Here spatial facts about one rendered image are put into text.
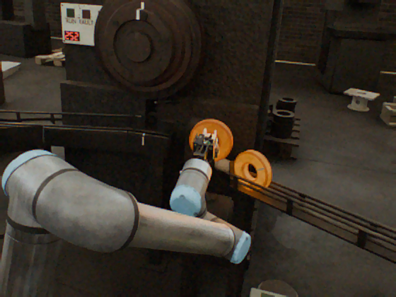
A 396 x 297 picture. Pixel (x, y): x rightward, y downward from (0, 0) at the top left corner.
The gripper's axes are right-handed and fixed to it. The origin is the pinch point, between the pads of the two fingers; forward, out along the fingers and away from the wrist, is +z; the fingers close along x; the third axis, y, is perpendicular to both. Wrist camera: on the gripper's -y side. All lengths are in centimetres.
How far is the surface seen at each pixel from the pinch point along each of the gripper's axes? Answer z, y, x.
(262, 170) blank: -2.2, -10.0, -19.9
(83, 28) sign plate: 41, 17, 71
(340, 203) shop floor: 91, -113, -75
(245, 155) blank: 2.9, -9.2, -12.6
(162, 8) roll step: 28, 35, 27
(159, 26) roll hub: 21.7, 30.3, 26.0
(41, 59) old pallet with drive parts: 349, -187, 348
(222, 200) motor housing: -0.2, -32.7, -5.9
